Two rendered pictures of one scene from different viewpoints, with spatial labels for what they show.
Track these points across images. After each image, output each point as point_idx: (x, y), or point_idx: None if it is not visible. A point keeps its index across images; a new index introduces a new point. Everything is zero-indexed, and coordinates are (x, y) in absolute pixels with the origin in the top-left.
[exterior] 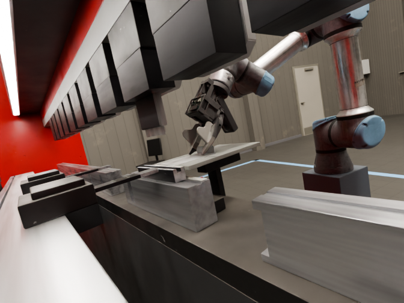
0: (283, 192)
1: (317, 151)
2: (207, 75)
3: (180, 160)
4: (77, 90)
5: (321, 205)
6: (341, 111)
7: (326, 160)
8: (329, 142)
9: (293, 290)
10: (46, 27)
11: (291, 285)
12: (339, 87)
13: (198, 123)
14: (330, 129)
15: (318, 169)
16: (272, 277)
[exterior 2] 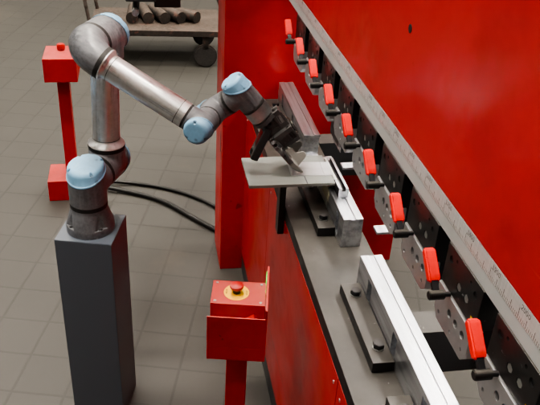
0: (307, 132)
1: (103, 206)
2: (312, 93)
3: (317, 168)
4: None
5: (309, 124)
6: (117, 141)
7: (110, 210)
8: (111, 184)
9: (321, 150)
10: None
11: (319, 151)
12: (117, 116)
13: (284, 151)
14: (112, 168)
15: (112, 225)
16: (321, 154)
